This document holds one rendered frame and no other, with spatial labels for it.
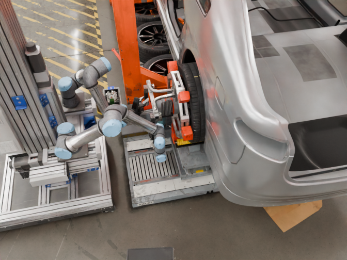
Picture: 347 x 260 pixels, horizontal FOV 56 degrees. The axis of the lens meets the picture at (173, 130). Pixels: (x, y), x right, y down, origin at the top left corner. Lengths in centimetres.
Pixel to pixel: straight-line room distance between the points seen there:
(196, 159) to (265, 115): 162
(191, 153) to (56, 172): 127
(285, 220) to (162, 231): 111
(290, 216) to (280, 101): 110
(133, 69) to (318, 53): 162
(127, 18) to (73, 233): 187
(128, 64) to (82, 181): 113
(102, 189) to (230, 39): 178
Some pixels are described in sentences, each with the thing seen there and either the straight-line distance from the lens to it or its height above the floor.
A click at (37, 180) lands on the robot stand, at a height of 73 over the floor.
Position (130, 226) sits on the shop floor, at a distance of 308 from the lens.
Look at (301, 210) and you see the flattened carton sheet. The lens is 333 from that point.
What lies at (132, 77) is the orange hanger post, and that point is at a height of 85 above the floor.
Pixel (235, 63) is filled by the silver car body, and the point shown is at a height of 169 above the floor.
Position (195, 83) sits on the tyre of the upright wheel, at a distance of 248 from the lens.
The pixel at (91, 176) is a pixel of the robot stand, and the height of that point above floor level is 21.
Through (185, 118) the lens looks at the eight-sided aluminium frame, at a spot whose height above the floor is 97.
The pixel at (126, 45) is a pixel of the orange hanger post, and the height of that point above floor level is 119.
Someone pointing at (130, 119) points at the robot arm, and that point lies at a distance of 226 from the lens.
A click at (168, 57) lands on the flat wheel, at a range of 382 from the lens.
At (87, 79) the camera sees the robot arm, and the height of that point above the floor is 127.
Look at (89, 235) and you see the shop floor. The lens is 310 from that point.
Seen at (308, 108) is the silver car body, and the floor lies 93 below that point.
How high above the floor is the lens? 277
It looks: 49 degrees down
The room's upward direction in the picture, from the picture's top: straight up
